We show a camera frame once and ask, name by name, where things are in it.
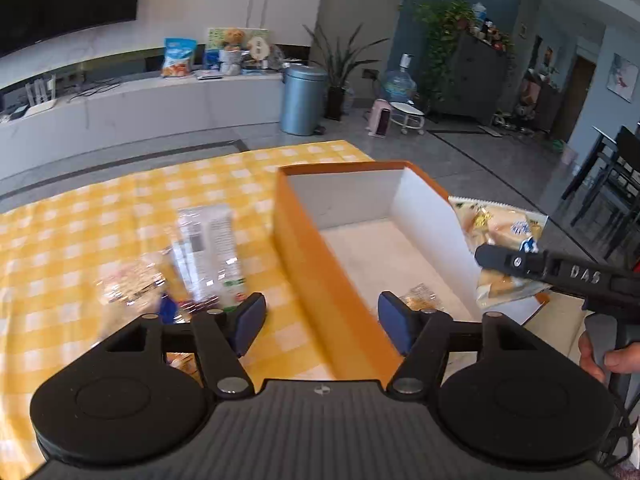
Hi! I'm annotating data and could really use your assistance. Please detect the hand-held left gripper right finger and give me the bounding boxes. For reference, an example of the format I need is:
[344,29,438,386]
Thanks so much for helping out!
[378,291,541,397]

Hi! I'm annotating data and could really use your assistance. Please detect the dark grey cabinet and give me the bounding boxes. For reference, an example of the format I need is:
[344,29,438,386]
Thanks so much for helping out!
[452,30,516,126]

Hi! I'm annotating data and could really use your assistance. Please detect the green climbing plant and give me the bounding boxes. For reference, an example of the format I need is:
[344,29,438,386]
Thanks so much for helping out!
[412,0,476,101]

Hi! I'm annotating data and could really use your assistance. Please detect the silver white snack packet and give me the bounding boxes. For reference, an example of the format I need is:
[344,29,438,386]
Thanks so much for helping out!
[176,204,249,311]

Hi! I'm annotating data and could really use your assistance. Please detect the person's right hand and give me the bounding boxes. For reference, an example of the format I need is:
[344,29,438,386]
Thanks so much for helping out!
[578,332,640,385]

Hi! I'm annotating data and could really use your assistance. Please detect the wall picture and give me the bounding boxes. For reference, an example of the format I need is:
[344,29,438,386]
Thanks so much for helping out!
[606,52,640,97]

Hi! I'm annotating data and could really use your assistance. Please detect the yellow checkered tablecloth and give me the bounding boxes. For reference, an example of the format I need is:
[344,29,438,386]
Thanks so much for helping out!
[0,140,376,471]

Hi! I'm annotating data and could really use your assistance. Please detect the black dining chair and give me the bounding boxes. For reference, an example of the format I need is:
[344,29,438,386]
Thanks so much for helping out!
[560,120,640,266]

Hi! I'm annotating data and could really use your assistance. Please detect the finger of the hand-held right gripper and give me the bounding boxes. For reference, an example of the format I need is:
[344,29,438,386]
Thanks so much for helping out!
[474,244,608,293]

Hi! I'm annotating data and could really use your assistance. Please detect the yellow bread snack packet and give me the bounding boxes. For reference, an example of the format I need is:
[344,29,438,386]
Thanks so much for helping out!
[447,195,551,311]

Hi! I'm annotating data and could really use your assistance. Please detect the blue snack bag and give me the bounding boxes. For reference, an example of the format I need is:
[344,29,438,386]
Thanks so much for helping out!
[161,37,197,79]

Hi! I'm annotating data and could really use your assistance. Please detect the white round stool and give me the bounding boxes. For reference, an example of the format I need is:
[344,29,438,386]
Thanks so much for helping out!
[390,101,427,136]

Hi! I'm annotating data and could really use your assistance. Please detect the clear peanut packet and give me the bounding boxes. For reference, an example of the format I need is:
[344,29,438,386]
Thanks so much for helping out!
[94,254,168,312]

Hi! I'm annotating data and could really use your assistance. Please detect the blue water jug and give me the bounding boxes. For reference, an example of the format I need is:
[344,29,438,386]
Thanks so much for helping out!
[382,53,418,104]

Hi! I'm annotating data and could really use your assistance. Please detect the pink heater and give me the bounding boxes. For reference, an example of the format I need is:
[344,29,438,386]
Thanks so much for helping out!
[367,99,396,138]

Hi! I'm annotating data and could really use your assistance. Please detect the grey-blue trash bin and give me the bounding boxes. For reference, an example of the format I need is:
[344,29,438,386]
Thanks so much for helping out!
[279,64,329,137]

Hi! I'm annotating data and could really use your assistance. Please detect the small clear snack packet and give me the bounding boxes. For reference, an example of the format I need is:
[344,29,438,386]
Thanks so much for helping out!
[400,283,446,313]

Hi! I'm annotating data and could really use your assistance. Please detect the white router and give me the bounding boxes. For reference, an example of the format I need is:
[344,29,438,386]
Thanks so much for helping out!
[22,74,61,118]

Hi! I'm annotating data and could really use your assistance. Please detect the orange cardboard box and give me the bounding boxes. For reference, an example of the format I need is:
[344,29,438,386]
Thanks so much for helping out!
[272,160,551,382]

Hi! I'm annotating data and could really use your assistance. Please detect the long-leaf potted plant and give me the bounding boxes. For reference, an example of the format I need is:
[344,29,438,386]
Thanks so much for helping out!
[302,22,391,122]

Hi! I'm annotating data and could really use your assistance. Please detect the green white box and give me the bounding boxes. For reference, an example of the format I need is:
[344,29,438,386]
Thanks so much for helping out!
[206,26,271,68]

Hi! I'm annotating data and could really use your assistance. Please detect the black television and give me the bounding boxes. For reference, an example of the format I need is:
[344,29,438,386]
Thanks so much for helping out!
[0,0,143,58]

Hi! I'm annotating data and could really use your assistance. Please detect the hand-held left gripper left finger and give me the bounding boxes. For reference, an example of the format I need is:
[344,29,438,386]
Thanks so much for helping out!
[102,292,267,397]

